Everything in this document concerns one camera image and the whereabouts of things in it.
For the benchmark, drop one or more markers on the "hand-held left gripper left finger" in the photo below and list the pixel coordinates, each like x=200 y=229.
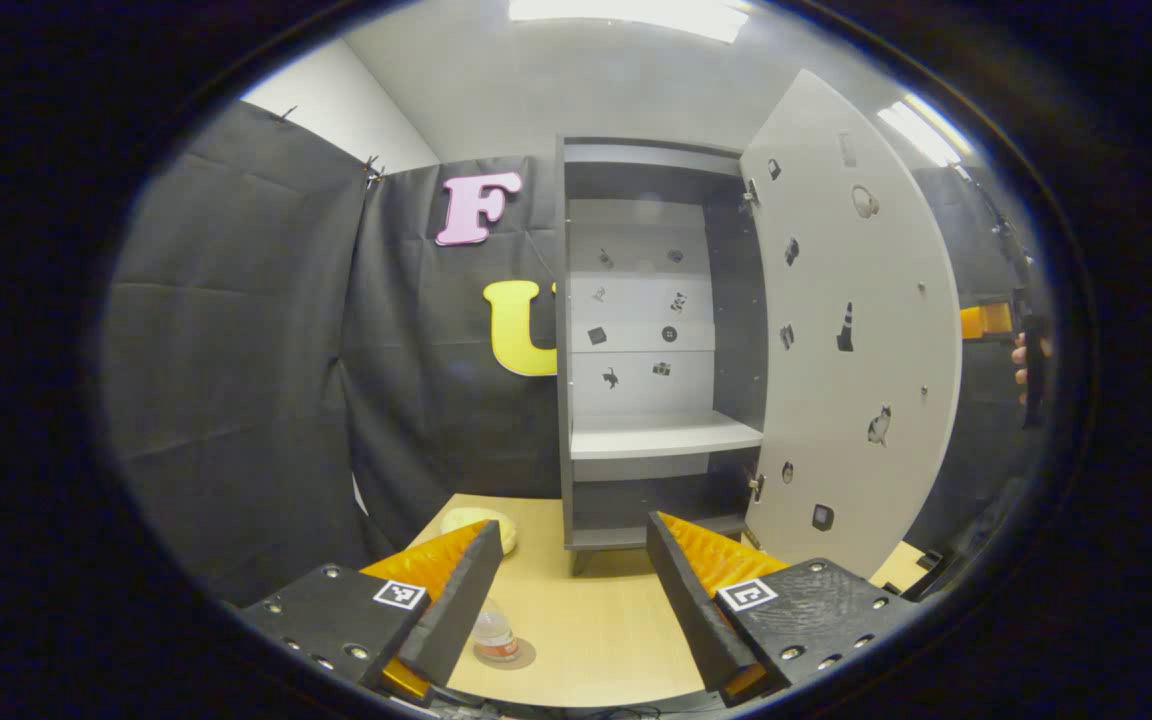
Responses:
x=464 y=600

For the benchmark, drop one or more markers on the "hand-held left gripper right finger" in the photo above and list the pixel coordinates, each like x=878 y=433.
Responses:
x=688 y=600

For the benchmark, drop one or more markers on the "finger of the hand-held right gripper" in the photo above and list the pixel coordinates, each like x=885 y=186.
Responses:
x=984 y=321

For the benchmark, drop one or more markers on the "clear plastic bottle red label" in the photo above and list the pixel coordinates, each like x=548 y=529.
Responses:
x=494 y=635

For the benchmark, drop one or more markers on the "round brown coaster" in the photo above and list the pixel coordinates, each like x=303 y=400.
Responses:
x=526 y=658

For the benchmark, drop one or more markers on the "white cabinet door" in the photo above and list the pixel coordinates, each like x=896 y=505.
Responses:
x=886 y=300

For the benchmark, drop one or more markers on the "yellow bread bun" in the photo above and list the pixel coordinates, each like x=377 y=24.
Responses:
x=476 y=520

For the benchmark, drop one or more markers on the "black backdrop cloth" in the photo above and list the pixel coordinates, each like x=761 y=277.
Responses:
x=256 y=350

